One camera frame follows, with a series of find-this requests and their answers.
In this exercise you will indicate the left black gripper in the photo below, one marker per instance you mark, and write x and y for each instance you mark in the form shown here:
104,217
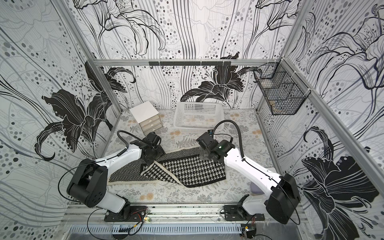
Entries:
160,153

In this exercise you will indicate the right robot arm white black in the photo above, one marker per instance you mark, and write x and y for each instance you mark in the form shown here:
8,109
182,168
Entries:
279,196

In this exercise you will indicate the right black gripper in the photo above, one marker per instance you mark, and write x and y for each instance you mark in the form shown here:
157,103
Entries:
205,154

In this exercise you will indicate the white plastic perforated basket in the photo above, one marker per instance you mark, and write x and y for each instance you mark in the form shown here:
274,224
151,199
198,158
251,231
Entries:
196,117

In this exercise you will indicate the black bar on rail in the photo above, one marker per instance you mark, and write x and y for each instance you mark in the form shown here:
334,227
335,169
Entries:
189,63

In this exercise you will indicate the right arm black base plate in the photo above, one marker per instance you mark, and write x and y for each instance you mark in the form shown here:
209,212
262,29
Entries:
233,213

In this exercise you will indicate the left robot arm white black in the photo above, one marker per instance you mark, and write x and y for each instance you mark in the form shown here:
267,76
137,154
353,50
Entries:
89,182

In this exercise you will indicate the white slotted cable duct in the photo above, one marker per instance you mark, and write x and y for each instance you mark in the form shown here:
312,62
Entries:
160,229

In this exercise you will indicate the white and grey box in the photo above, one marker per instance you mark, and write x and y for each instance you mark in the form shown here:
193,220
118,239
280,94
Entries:
255,190

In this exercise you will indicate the black white knitted scarf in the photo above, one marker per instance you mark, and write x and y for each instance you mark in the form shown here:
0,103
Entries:
187,167

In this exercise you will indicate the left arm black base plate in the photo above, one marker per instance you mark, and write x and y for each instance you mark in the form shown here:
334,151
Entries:
127,214

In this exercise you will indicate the small white drawer cabinet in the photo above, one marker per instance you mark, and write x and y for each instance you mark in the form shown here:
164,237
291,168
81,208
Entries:
148,117

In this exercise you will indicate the black wire wall basket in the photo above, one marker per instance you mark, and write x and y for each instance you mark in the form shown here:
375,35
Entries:
276,82

